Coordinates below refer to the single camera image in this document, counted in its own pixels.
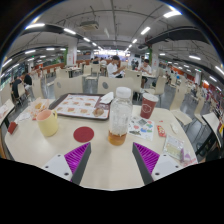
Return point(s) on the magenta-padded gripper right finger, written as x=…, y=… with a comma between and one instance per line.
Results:
x=146, y=156

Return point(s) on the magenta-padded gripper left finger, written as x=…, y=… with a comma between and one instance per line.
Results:
x=78, y=156

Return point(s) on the clear bottle with amber drink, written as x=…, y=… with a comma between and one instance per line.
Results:
x=120, y=116

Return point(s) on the flat round red coaster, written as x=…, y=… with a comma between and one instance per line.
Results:
x=83, y=134

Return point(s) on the clear plastic packet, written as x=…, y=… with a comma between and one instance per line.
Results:
x=173, y=147

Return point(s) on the red sauce packet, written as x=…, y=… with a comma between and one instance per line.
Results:
x=161, y=131

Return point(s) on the white sauce packet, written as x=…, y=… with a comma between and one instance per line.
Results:
x=174, y=128

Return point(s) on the yellow mug with pink inside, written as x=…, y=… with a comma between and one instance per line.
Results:
x=47, y=123

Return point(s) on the red paper cup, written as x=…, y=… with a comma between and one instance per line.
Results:
x=148, y=106

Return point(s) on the dark brown food tray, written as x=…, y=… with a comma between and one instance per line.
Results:
x=53, y=103

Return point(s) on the white paper napkin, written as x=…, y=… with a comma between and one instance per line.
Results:
x=107, y=98

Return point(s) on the white paper sheet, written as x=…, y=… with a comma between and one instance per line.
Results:
x=24, y=116

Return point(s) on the small red carton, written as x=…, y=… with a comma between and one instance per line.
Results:
x=12, y=127

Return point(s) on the person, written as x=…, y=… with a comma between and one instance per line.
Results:
x=28, y=81
x=113, y=68
x=146, y=69
x=15, y=87

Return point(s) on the ceiling air conditioner unit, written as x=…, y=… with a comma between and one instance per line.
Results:
x=89, y=25

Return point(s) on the group of ceiling lights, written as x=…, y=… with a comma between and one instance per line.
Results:
x=172, y=14

